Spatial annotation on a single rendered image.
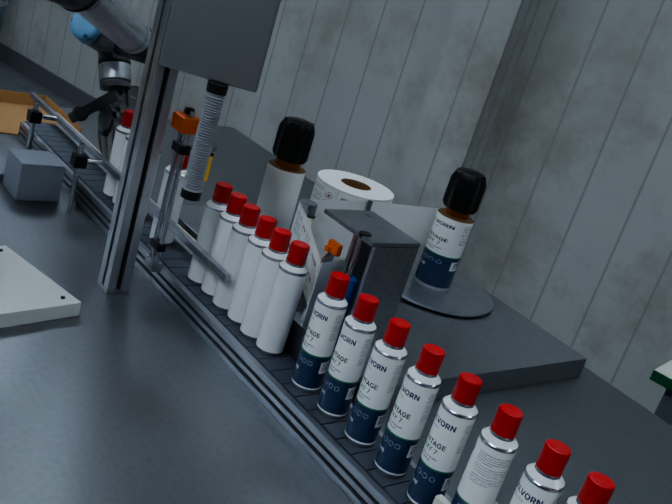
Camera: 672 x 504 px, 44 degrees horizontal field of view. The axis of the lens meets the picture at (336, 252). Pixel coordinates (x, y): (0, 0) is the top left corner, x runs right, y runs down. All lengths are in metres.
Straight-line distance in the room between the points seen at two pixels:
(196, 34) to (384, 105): 2.90
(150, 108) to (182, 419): 0.55
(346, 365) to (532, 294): 2.65
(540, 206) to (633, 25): 0.85
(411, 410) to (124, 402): 0.44
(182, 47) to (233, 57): 0.09
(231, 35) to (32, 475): 0.75
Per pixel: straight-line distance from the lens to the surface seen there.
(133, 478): 1.20
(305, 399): 1.37
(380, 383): 1.24
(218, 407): 1.38
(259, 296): 1.46
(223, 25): 1.45
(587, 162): 3.75
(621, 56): 3.73
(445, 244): 1.93
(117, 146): 1.96
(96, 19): 1.73
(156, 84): 1.52
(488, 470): 1.12
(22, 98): 2.77
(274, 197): 1.89
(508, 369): 1.74
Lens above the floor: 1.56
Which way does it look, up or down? 19 degrees down
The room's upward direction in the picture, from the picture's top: 18 degrees clockwise
